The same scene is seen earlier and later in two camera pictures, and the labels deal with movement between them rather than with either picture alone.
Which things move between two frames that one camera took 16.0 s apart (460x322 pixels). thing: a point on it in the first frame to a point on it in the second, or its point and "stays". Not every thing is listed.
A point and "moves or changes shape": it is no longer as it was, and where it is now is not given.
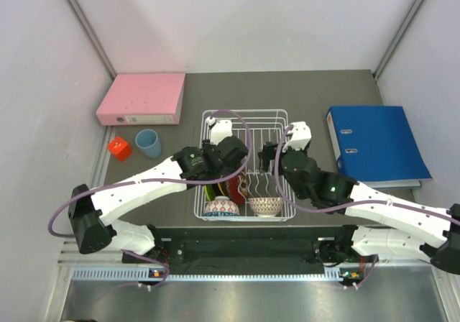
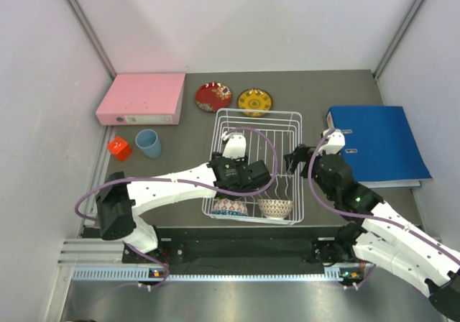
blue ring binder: [374, 146] stays
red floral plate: [238, 188] moves or changes shape
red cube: [120, 148] stays
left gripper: [206, 146] to [239, 162]
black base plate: [192, 246] stays
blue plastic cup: [148, 142] stays
